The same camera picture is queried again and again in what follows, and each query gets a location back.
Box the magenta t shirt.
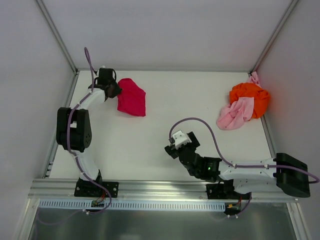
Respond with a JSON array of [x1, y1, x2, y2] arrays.
[[117, 78, 146, 117]]

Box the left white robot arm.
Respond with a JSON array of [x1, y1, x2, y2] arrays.
[[56, 67, 122, 199]]

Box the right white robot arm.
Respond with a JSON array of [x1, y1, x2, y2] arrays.
[[164, 130, 311, 199]]

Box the pink t shirt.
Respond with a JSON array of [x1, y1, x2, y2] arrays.
[[216, 72, 261, 130]]

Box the orange t shirt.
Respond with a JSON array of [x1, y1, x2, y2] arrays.
[[229, 82, 271, 119]]

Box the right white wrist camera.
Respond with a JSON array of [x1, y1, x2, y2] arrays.
[[170, 130, 192, 150]]

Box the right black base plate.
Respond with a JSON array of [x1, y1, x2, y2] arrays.
[[205, 180, 251, 200]]

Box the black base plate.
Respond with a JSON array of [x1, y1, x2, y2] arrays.
[[73, 179, 119, 198], [205, 180, 251, 200]]

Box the slotted cable duct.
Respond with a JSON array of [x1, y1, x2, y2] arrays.
[[38, 199, 226, 212]]

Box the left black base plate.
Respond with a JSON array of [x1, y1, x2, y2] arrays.
[[73, 179, 119, 198]]

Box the left aluminium frame post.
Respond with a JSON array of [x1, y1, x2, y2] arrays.
[[34, 0, 78, 75]]

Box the aluminium frame post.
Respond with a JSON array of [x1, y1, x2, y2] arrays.
[[34, 0, 78, 75], [248, 0, 300, 74]]

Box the aluminium mounting rail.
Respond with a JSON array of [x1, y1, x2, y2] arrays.
[[28, 178, 300, 203]]

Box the right aluminium frame post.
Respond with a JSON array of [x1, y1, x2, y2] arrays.
[[248, 0, 300, 74]]

